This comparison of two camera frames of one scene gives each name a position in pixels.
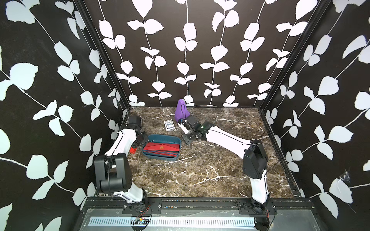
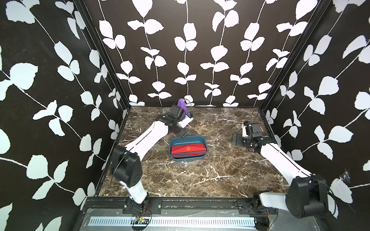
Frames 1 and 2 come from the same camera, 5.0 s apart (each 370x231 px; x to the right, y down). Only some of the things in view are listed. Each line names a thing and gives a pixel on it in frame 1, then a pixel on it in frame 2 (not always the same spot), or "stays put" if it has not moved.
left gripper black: x=145 y=139 to x=183 y=134
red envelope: x=162 y=148 to x=188 y=150
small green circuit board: x=140 y=220 stays put
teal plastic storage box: x=162 y=147 to x=188 y=140
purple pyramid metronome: x=181 y=111 stays put
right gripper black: x=184 y=136 to x=238 y=142
